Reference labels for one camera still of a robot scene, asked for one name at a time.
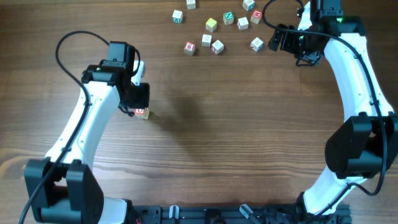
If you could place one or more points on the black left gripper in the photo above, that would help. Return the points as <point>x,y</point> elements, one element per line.
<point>137,96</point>

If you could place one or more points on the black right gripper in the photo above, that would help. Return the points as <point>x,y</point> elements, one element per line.
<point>286,40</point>

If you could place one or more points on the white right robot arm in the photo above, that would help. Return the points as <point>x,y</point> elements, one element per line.
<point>365,145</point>

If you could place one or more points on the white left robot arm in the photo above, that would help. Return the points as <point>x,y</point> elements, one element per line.
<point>61,186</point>

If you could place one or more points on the blue X letter block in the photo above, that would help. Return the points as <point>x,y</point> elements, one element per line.
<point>257,44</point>

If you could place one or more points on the red W letter block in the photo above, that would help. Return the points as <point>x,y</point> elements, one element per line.
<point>256,16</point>

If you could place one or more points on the red 6 number block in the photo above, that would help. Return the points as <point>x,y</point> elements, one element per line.
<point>189,48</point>

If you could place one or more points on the plain wooden picture block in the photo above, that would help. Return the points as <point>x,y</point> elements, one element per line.
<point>243,23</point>

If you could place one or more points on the green A letter block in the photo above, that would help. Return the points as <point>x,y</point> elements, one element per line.
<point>177,16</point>

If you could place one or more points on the blue letter wooden block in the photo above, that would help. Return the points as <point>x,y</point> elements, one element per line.
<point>248,5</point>

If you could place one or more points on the green N letter block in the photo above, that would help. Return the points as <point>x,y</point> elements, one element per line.
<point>228,18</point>

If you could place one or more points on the red M letter block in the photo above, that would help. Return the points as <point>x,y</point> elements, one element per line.
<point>206,40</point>

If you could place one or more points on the plain L letter block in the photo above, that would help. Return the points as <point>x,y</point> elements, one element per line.
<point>191,4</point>

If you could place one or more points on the leaf picture wooden block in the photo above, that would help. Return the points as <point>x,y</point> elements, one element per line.
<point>217,47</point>

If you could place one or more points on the yellow S letter block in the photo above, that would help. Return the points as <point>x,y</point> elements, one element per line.
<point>211,25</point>

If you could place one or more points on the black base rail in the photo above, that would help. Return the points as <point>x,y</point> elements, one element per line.
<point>269,214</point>

